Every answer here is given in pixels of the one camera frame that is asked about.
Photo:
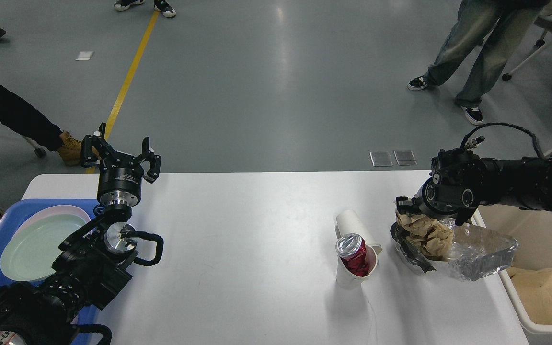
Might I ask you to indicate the beige plastic bin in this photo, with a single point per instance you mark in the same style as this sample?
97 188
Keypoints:
533 231

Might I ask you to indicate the brown paper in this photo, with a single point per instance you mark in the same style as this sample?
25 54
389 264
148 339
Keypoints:
436 244
416 224

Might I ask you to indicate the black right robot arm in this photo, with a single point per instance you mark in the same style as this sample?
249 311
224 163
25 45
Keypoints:
461 181

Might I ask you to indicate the seated person tan boots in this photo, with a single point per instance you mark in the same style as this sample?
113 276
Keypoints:
21 117

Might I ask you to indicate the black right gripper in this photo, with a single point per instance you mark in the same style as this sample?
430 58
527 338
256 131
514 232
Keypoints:
424 202

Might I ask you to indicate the clear plastic wrapper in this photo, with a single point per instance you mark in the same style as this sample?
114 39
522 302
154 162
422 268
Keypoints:
476 252

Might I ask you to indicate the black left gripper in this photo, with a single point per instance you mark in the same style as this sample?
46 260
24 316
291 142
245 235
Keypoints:
118 186

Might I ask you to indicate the green plate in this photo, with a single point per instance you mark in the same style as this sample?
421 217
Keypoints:
31 252

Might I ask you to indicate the white paper cup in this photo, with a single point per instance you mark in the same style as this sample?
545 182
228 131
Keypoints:
349 221
347 280

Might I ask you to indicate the metal floor socket plate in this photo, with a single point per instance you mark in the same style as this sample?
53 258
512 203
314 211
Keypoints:
390 158

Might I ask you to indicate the brown paper bag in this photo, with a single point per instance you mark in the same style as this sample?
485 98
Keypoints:
534 288

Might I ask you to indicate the white paper scrap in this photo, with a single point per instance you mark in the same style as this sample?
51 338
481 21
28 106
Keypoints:
84 56

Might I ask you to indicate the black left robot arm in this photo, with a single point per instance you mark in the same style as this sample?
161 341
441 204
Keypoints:
124 244

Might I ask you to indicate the crushed red soda can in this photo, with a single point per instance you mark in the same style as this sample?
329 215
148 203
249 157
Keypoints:
353 254

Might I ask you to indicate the pink plate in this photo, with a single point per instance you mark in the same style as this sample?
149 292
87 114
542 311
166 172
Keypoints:
56 210

